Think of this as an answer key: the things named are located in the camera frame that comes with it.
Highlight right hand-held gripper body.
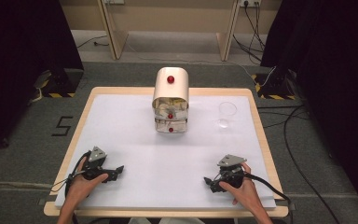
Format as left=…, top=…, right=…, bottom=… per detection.
left=214, top=154, right=248, bottom=190

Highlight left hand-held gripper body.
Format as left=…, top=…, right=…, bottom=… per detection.
left=81, top=146, right=119, bottom=183

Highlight person's right hand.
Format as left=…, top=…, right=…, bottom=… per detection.
left=218, top=161, right=263, bottom=210

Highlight person's left hand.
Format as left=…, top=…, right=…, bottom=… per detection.
left=64, top=156, right=110, bottom=207

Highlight white foam board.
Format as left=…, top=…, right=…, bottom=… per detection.
left=54, top=93, right=277, bottom=210

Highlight clear glass cup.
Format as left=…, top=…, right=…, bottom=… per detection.
left=217, top=101, right=239, bottom=130

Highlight person's light trousers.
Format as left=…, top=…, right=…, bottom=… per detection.
left=126, top=216, right=207, bottom=224

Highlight hazard striped stand base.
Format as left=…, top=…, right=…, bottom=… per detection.
left=33, top=68, right=86, bottom=100
left=250, top=72, right=297, bottom=101

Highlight white mini drawer cabinet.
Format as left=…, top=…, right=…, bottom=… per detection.
left=150, top=66, right=190, bottom=134

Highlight black curtain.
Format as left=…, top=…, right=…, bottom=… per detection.
left=259, top=0, right=358, bottom=222
left=0, top=0, right=86, bottom=161

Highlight wooden stand leg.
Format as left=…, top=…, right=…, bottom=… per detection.
left=97, top=0, right=130, bottom=61
left=215, top=0, right=241, bottom=63

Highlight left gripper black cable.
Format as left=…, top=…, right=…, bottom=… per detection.
left=49, top=150, right=93, bottom=198

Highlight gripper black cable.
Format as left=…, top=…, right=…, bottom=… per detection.
left=243, top=172, right=295, bottom=224
left=49, top=150, right=93, bottom=198

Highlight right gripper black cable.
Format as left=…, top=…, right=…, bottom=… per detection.
left=243, top=172, right=295, bottom=224

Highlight long black floor cable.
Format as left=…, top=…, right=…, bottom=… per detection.
left=282, top=105, right=342, bottom=224

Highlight thin black floor cable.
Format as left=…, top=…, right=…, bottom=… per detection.
left=76, top=34, right=110, bottom=50

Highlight thin white floor cable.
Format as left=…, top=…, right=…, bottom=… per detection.
left=126, top=39, right=256, bottom=79

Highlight black wall socket cables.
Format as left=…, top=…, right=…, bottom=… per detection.
left=232, top=1, right=267, bottom=63

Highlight white wall socket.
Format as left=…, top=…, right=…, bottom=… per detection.
left=238, top=0, right=263, bottom=7

